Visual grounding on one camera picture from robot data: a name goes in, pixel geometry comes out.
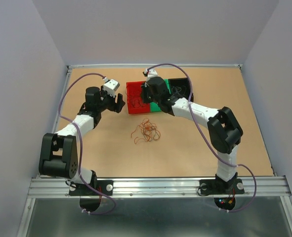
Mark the red plastic bin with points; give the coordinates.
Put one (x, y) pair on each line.
(134, 102)

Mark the black plastic bin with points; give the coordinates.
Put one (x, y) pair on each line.
(180, 86)

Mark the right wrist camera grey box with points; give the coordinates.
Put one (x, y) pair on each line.
(150, 73)

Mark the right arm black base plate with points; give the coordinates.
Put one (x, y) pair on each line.
(213, 187)

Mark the green plastic bin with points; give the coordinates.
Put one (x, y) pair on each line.
(153, 106)

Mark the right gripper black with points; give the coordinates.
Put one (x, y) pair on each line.
(144, 88)

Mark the aluminium table edge frame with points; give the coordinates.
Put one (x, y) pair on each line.
(59, 111)

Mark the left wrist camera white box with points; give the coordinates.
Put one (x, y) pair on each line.
(110, 86)

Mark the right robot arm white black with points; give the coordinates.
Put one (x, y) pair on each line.
(224, 130)

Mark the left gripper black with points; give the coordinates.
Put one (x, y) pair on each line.
(116, 107)

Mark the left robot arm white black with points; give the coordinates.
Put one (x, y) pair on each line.
(59, 151)

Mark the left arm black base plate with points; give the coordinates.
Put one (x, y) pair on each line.
(103, 186)

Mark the aluminium mounting rail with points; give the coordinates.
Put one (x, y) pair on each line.
(267, 186)

